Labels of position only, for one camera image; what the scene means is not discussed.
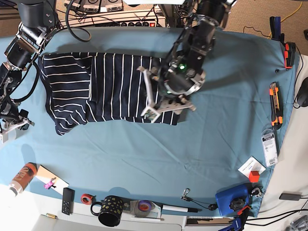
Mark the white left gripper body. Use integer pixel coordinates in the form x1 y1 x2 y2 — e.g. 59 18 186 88
137 66 196 123

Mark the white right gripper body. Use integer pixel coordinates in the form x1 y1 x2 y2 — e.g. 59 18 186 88
0 109 35 144

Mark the navy white striped t-shirt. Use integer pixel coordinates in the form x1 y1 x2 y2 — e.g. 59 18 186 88
38 51 182 136

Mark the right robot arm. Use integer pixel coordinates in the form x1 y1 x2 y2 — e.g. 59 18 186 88
0 0 59 144

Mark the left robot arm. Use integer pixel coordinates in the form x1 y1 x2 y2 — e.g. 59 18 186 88
138 0 236 123

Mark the teal table cloth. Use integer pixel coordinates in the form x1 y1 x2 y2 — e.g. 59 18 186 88
0 27 297 206

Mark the orange brown bottle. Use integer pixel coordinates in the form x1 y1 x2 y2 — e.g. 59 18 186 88
9 163 38 197

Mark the black remote control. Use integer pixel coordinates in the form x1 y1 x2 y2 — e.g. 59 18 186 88
61 188 75 215

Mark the black power strip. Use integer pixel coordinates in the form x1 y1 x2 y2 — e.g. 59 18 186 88
95 22 162 27

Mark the purple tape roll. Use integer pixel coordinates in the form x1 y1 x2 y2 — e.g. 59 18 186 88
138 200 152 212

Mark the white black marker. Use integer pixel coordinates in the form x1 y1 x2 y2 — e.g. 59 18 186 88
162 205 200 213

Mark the red tape roll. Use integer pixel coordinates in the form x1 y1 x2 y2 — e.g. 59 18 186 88
80 193 94 205

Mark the black mug yellow pattern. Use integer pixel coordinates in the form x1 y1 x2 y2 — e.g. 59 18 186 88
90 195 124 227

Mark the white paper card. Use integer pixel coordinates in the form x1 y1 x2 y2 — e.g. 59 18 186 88
238 156 266 178

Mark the blue plastic box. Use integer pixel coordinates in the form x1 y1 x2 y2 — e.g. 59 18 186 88
215 184 250 216

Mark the clear plastic bit case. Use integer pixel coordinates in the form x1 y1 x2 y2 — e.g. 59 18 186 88
261 128 278 167

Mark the small orange cube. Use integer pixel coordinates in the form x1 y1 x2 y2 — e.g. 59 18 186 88
248 171 260 183

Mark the orange black utility knife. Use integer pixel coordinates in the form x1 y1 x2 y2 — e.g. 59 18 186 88
269 82 283 130

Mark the black knob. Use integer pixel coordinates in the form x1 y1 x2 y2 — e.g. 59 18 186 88
229 197 245 211

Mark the blue black bar clamp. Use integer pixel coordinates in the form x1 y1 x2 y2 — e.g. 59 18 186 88
219 205 251 231

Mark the black computer mouse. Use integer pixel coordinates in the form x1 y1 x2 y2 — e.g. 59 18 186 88
296 77 308 107

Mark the orange black clamp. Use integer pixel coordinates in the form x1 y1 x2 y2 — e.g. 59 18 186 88
283 42 296 69

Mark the black power adapter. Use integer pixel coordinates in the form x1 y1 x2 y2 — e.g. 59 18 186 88
279 192 302 201

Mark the carabiner with black lanyard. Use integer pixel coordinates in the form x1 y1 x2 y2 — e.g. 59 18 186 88
181 187 218 212

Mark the blue clamp handle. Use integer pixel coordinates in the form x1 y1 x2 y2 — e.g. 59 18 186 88
269 16 284 41

